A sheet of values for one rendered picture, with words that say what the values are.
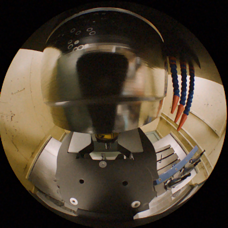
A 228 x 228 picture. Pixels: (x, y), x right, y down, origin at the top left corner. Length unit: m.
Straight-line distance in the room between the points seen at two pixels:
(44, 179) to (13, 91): 1.02
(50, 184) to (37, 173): 0.22
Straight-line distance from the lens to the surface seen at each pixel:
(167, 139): 1.22
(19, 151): 1.08
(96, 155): 1.03
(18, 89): 1.07
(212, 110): 0.99
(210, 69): 0.24
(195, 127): 1.05
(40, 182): 1.14
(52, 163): 1.10
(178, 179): 0.32
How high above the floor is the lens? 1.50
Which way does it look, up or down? 26 degrees down
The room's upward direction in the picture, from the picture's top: 1 degrees counter-clockwise
